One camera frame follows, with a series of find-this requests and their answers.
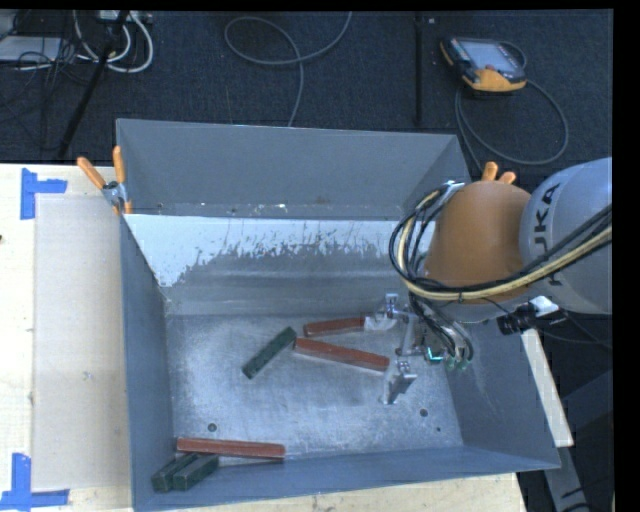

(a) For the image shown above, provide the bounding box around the dark green flat block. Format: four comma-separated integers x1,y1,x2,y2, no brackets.
150,452,200,493
172,453,220,492
241,326,298,380

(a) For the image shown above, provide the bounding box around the red-brown flat block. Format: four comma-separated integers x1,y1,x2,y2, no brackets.
293,337,391,374
302,316,369,339
176,436,287,462

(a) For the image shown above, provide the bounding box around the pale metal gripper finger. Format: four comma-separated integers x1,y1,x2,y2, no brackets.
363,293,404,332
381,358,419,406

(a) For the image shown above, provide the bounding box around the pale wood flat board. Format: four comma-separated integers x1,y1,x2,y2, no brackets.
30,193,133,494

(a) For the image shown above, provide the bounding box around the grey metal bin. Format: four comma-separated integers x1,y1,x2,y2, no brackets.
115,118,563,512

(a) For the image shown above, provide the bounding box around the black cylinder on white bracket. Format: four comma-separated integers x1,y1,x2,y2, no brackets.
496,295,560,337

